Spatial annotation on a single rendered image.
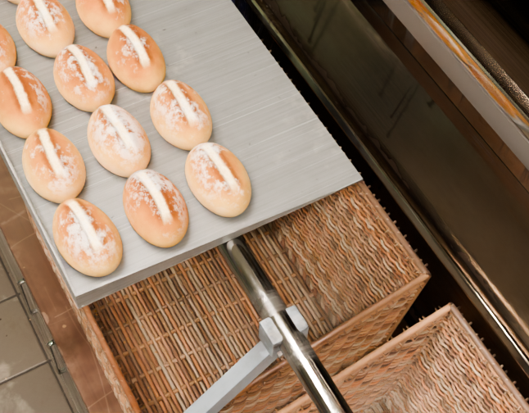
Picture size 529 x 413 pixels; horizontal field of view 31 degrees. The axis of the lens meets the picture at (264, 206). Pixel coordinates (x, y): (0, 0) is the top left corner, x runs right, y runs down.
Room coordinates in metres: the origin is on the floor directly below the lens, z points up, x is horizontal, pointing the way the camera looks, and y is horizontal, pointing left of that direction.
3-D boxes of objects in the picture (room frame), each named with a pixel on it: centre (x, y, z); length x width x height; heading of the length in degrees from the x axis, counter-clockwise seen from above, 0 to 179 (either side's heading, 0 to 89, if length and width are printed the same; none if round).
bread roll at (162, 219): (0.58, 0.12, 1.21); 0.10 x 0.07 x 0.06; 31
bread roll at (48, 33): (0.84, 0.29, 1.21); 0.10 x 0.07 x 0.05; 33
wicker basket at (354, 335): (0.82, 0.09, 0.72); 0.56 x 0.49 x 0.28; 32
